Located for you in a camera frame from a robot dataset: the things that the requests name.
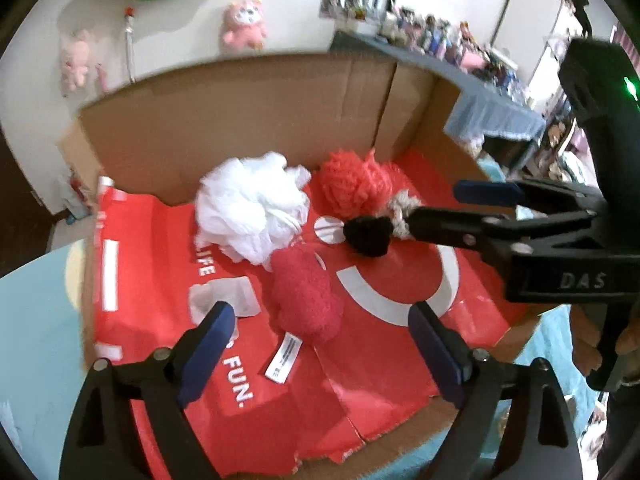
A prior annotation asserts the row of cosmetic bottles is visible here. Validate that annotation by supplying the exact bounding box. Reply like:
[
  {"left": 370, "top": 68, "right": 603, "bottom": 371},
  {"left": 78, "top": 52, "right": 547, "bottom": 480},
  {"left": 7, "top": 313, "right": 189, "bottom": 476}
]
[{"left": 320, "top": 0, "right": 526, "bottom": 96}]

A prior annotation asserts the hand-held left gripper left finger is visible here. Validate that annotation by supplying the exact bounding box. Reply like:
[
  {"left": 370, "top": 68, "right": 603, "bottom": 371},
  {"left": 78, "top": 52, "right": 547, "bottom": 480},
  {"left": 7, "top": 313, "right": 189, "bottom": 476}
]
[{"left": 60, "top": 301, "right": 236, "bottom": 480}]

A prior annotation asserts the beige crochet scrunchie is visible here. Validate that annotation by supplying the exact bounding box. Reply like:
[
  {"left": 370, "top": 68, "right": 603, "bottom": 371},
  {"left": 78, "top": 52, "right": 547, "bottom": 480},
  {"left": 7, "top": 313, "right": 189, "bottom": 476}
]
[{"left": 385, "top": 192, "right": 423, "bottom": 238}]

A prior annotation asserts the dark brown door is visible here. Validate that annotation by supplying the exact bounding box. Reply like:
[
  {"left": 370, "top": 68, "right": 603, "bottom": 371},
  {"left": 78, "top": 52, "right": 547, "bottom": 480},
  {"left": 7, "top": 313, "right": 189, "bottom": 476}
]
[{"left": 0, "top": 110, "right": 56, "bottom": 281}]

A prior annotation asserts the red plush with tag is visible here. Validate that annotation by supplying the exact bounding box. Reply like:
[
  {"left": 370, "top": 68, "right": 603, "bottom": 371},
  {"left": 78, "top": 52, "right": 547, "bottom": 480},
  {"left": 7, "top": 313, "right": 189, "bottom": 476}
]
[{"left": 260, "top": 247, "right": 346, "bottom": 386}]

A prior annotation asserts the pink plush wall toy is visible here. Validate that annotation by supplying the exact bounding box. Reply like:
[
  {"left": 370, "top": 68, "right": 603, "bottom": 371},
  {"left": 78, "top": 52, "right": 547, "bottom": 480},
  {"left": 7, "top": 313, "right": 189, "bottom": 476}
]
[{"left": 221, "top": 0, "right": 268, "bottom": 53}]

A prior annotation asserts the cardboard box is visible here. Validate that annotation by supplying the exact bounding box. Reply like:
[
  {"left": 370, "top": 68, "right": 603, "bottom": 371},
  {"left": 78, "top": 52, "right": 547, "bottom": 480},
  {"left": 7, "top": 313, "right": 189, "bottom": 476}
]
[{"left": 57, "top": 50, "right": 543, "bottom": 478}]

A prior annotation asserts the pale pink plush toy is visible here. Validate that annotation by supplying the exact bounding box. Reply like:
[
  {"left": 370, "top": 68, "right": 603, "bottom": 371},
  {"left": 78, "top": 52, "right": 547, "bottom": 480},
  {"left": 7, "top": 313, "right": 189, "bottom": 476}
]
[{"left": 59, "top": 30, "right": 93, "bottom": 96}]

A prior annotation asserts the red and white stick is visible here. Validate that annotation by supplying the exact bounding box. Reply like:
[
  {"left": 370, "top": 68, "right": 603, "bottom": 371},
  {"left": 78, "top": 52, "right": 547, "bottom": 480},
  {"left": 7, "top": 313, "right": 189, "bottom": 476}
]
[{"left": 124, "top": 6, "right": 137, "bottom": 83}]

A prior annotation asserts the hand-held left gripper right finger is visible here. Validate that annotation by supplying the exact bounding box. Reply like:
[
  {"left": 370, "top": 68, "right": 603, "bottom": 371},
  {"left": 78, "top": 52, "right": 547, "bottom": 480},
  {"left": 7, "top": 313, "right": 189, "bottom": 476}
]
[{"left": 407, "top": 301, "right": 586, "bottom": 480}]

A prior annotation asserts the white cabinet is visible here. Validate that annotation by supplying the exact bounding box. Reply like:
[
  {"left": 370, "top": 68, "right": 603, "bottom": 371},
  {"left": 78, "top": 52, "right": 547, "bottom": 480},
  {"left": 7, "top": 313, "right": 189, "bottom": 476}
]
[{"left": 492, "top": 0, "right": 591, "bottom": 126}]

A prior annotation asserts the black scrunchie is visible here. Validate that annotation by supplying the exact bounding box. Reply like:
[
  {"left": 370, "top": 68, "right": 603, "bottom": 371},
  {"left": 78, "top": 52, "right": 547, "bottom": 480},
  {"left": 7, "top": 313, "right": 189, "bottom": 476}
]
[{"left": 342, "top": 215, "right": 393, "bottom": 258}]

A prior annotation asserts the white mesh bath pouf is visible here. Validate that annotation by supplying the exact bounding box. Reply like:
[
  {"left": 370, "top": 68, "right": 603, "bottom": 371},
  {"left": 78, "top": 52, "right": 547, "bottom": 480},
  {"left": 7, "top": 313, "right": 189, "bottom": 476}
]
[{"left": 192, "top": 151, "right": 312, "bottom": 266}]

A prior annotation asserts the teal printed blanket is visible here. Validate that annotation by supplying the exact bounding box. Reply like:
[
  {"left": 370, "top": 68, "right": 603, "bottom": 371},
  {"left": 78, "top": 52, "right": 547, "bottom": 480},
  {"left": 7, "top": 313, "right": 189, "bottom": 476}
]
[{"left": 0, "top": 155, "right": 608, "bottom": 480}]

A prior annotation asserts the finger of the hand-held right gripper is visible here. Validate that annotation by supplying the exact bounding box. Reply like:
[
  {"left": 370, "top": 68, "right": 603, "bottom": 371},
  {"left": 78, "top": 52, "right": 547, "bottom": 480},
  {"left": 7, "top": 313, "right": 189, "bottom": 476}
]
[
  {"left": 454, "top": 180, "right": 608, "bottom": 213},
  {"left": 407, "top": 206, "right": 601, "bottom": 261}
]

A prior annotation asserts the side table with grey cloth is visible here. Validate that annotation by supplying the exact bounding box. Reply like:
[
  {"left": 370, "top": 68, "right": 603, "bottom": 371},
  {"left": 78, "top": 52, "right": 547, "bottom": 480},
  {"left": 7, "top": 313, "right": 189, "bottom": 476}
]
[{"left": 330, "top": 30, "right": 546, "bottom": 171}]

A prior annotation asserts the person's right hand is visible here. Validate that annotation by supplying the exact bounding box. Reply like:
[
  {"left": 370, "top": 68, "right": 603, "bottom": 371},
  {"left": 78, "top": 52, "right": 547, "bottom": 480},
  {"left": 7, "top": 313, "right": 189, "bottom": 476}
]
[{"left": 570, "top": 305, "right": 640, "bottom": 386}]

